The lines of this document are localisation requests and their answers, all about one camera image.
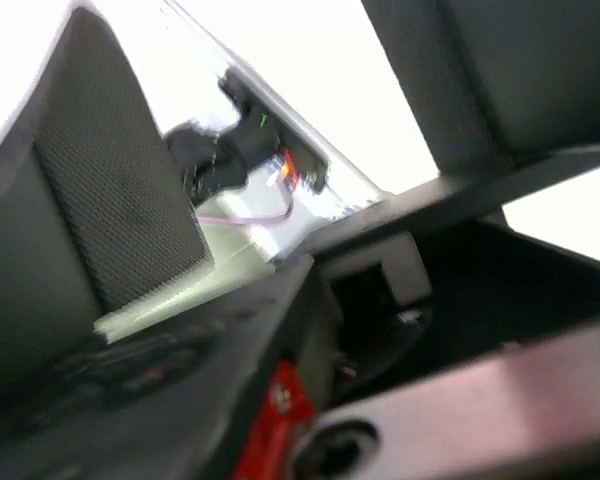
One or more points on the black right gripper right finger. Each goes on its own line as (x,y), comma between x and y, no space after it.
(491,83)

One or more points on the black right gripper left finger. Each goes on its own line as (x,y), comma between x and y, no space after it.
(94,215)

